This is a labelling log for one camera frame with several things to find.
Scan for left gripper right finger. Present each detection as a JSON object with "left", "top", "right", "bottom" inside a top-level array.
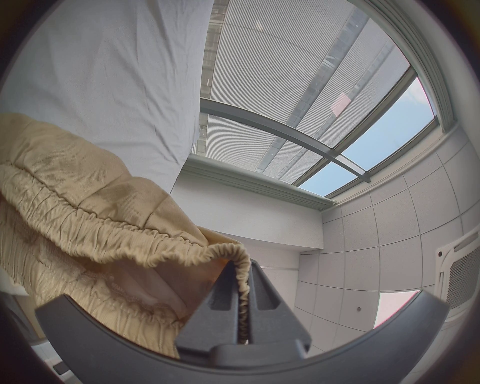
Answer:
[{"left": 245, "top": 259, "right": 313, "bottom": 354}]

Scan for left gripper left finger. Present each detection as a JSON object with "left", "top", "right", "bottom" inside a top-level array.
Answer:
[{"left": 175, "top": 259, "right": 241, "bottom": 356}]

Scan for tan shorts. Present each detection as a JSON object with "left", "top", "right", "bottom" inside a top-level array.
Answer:
[{"left": 0, "top": 112, "right": 253, "bottom": 360}]

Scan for square ceiling light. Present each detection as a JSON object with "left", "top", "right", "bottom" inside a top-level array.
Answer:
[{"left": 374, "top": 289, "right": 421, "bottom": 330}]

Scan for white ceiling air conditioner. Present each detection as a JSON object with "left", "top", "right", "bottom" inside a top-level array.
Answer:
[{"left": 435, "top": 229, "right": 480, "bottom": 321}]

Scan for window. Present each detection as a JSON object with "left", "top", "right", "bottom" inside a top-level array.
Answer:
[{"left": 190, "top": 0, "right": 439, "bottom": 199}]

